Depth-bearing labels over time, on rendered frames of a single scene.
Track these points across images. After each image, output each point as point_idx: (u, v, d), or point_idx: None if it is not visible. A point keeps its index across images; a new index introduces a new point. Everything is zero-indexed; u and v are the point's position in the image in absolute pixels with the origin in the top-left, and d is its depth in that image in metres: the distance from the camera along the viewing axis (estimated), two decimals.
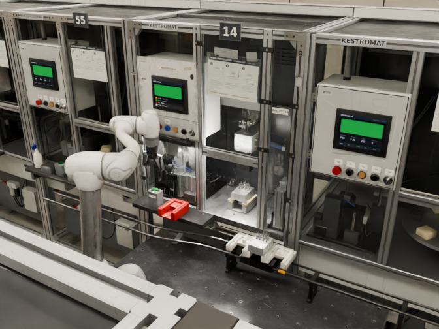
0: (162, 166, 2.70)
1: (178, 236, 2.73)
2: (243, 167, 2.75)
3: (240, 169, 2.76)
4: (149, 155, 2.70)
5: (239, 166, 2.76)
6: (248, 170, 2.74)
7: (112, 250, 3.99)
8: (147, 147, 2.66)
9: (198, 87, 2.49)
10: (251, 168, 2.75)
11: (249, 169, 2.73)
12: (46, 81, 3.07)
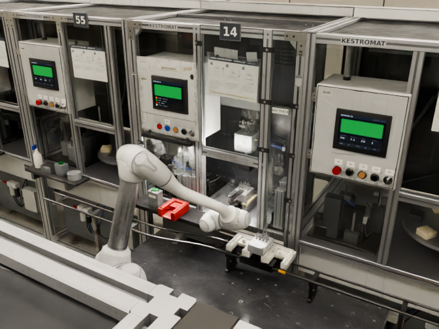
0: None
1: (178, 236, 2.73)
2: (243, 167, 2.75)
3: (240, 169, 2.76)
4: None
5: (239, 166, 2.76)
6: (248, 170, 2.74)
7: None
8: None
9: (198, 87, 2.49)
10: (251, 168, 2.75)
11: (249, 169, 2.73)
12: (46, 81, 3.07)
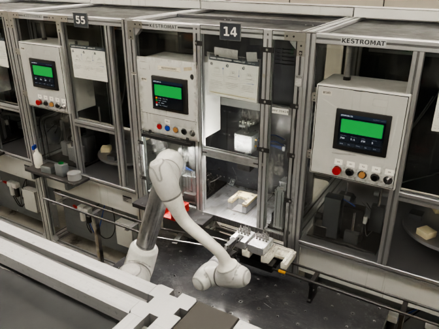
0: (231, 257, 2.47)
1: (178, 236, 2.73)
2: (243, 167, 2.75)
3: (240, 169, 2.76)
4: None
5: (239, 166, 2.76)
6: (248, 170, 2.74)
7: (112, 250, 3.99)
8: None
9: (198, 87, 2.49)
10: (251, 168, 2.75)
11: (249, 169, 2.73)
12: (46, 81, 3.07)
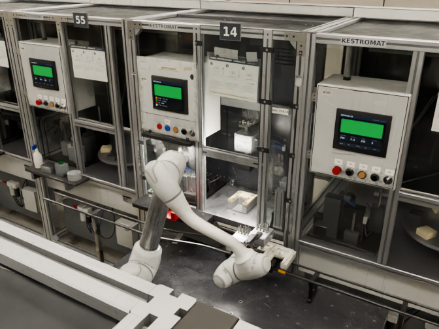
0: None
1: (178, 236, 2.73)
2: (243, 167, 2.75)
3: (240, 169, 2.76)
4: None
5: (239, 166, 2.76)
6: (248, 170, 2.74)
7: (112, 250, 3.99)
8: None
9: (198, 87, 2.49)
10: (251, 168, 2.75)
11: (249, 169, 2.73)
12: (46, 81, 3.07)
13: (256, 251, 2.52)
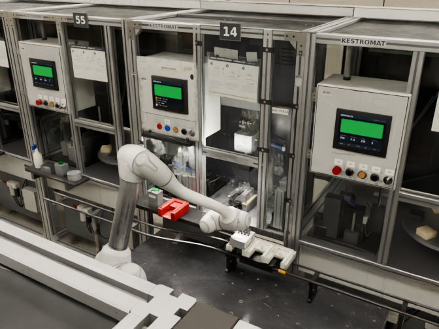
0: None
1: (178, 236, 2.73)
2: (243, 167, 2.75)
3: (240, 169, 2.76)
4: None
5: (239, 166, 2.76)
6: (248, 170, 2.74)
7: None
8: None
9: (198, 87, 2.49)
10: (251, 168, 2.75)
11: (249, 169, 2.73)
12: (46, 81, 3.07)
13: (256, 251, 2.52)
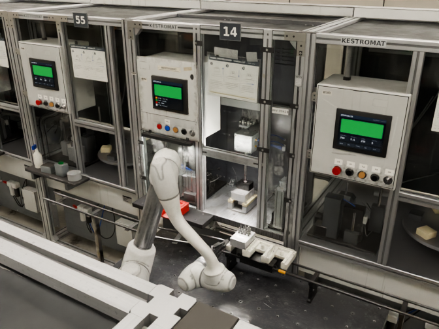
0: (217, 256, 2.50)
1: (178, 236, 2.73)
2: (242, 186, 2.80)
3: (240, 188, 2.82)
4: None
5: (238, 185, 2.81)
6: (247, 188, 2.79)
7: (112, 250, 3.99)
8: None
9: (198, 87, 2.49)
10: (250, 187, 2.80)
11: (249, 188, 2.79)
12: (46, 81, 3.07)
13: (256, 251, 2.52)
